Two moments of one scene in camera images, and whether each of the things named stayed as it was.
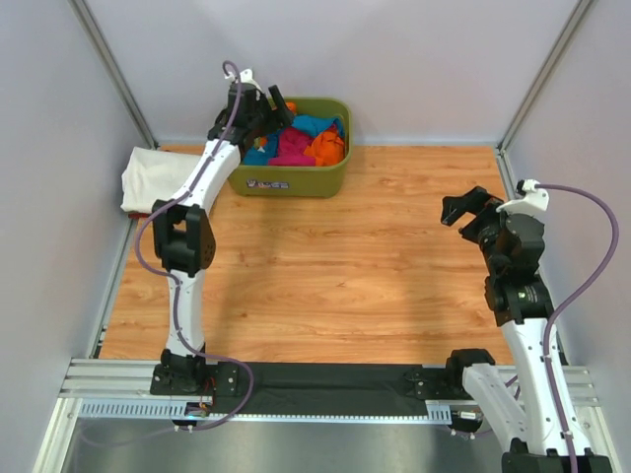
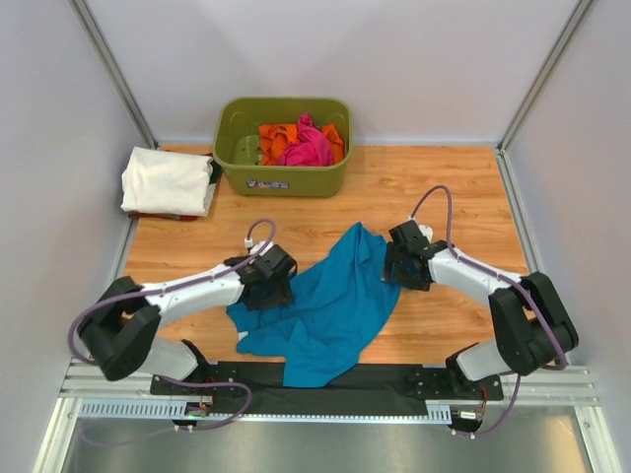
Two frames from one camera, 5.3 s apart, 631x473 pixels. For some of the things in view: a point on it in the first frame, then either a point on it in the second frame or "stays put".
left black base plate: (220, 379) stays put
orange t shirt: (327, 147) → (273, 139)
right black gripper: (489, 203) → (391, 259)
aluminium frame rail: (130, 378) stays put
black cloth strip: (323, 388) stays put
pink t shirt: (292, 145) stays put
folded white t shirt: (151, 175) stays put
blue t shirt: (311, 126) → (339, 305)
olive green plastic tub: (298, 181) stays put
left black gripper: (284, 114) → (281, 297)
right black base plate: (439, 382) stays put
